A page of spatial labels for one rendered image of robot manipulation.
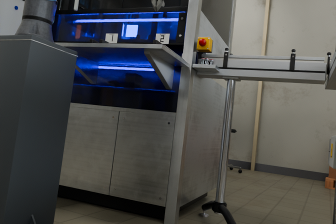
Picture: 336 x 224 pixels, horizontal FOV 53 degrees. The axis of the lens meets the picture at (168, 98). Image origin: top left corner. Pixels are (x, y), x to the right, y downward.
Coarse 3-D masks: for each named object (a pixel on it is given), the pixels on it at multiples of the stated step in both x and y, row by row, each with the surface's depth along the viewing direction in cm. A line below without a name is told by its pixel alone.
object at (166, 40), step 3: (156, 33) 197; (159, 33) 197; (162, 33) 196; (165, 33) 195; (156, 36) 197; (159, 36) 196; (162, 36) 196; (165, 36) 195; (168, 36) 194; (156, 39) 197; (159, 39) 196; (162, 39) 195; (165, 39) 195; (168, 39) 194; (162, 42) 195; (165, 42) 194
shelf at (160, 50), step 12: (72, 48) 174; (84, 48) 170; (96, 48) 167; (108, 48) 164; (120, 48) 161; (132, 48) 158; (144, 48) 155; (156, 48) 152; (96, 60) 201; (108, 60) 196; (120, 60) 192; (132, 60) 188; (144, 60) 184; (168, 60) 176; (180, 60) 175
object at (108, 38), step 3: (108, 33) 209; (111, 33) 208; (114, 33) 208; (117, 33) 207; (105, 36) 210; (108, 36) 209; (111, 36) 208; (114, 36) 207; (105, 39) 210; (108, 39) 209; (111, 39) 208; (114, 39) 207; (111, 42) 208; (114, 42) 207
